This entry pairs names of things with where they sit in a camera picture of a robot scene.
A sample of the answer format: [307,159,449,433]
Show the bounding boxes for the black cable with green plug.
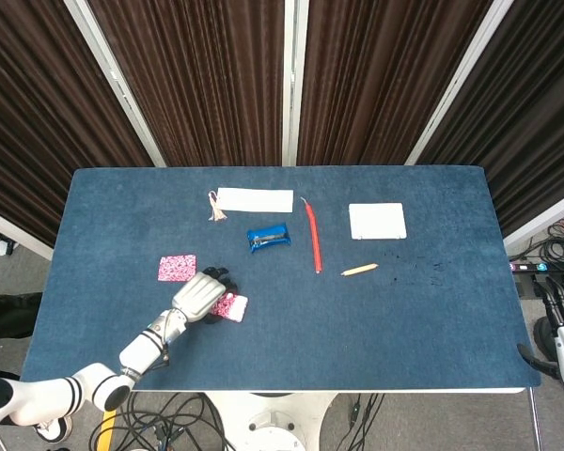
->
[336,393,386,451]

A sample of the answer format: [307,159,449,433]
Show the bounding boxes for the black power strip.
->
[507,260,564,274]

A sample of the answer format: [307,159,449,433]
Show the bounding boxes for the brown pleated curtain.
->
[0,0,154,248]
[415,0,564,236]
[86,0,286,168]
[296,0,494,166]

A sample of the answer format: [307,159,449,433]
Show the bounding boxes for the black floor cable bundle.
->
[88,392,236,451]

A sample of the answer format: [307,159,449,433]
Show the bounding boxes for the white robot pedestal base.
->
[201,392,339,451]

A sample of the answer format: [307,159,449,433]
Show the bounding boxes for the blue foil snack packet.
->
[245,224,293,256]

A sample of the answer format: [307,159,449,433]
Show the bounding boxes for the blue table mat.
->
[18,166,544,392]

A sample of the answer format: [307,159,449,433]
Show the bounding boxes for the white frame rail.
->
[502,185,564,250]
[0,204,55,260]

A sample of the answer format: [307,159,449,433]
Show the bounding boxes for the short wooden pencil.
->
[340,262,380,277]

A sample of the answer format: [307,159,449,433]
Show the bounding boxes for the black and white sneaker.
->
[33,415,72,444]

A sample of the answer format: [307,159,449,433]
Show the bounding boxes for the coiled black and red cables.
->
[507,213,564,264]

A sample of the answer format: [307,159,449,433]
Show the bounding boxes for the pink patterned card stack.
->
[210,291,249,324]

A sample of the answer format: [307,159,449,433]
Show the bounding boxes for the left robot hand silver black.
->
[171,266,240,326]

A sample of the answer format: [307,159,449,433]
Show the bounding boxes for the pink patterned single card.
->
[157,254,197,283]

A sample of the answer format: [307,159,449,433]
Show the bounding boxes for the white frame post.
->
[403,0,516,165]
[281,0,310,166]
[63,0,167,168]

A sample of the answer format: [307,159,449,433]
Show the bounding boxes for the white bookmark with tassel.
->
[208,187,295,223]

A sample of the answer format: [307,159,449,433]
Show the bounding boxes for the metal table leg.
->
[528,387,544,451]

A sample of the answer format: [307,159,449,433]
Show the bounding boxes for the yellow floor tape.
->
[96,409,119,451]

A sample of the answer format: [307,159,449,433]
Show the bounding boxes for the white square flat box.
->
[348,202,408,241]

